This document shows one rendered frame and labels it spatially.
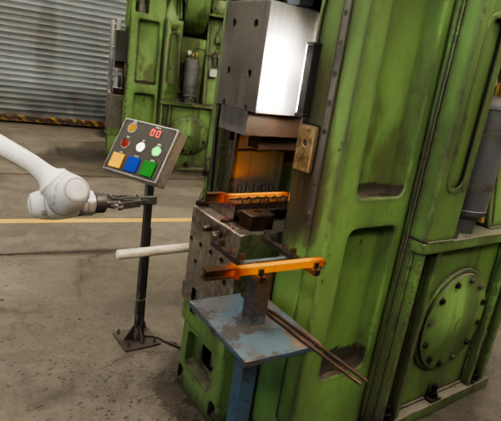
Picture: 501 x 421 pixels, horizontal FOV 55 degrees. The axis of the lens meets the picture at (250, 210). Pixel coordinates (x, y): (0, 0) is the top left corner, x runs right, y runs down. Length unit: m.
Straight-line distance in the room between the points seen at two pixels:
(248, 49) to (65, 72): 8.03
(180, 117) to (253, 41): 5.00
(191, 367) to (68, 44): 8.05
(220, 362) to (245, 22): 1.37
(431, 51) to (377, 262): 0.85
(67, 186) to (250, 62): 0.83
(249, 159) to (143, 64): 4.69
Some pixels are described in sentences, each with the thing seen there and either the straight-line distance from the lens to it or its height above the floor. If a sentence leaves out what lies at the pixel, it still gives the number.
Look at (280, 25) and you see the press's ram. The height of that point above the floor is 1.69.
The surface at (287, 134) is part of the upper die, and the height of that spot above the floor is 1.29.
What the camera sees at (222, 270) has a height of 0.97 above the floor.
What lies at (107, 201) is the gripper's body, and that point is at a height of 1.01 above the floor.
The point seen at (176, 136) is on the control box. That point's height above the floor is 1.17.
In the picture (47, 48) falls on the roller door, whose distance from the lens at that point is 9.77.
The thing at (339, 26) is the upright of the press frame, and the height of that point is 1.70.
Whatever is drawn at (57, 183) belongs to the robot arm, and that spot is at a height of 1.12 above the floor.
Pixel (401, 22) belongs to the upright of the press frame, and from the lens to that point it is 1.90.
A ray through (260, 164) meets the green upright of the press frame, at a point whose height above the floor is 1.10.
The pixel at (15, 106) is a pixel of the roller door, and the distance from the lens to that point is 9.85.
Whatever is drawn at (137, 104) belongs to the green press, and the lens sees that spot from 6.86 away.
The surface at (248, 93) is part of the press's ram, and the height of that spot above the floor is 1.43.
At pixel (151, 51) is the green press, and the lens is 6.85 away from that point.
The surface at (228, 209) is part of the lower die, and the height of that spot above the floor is 0.95.
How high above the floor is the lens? 1.52
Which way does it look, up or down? 16 degrees down
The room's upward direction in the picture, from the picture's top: 8 degrees clockwise
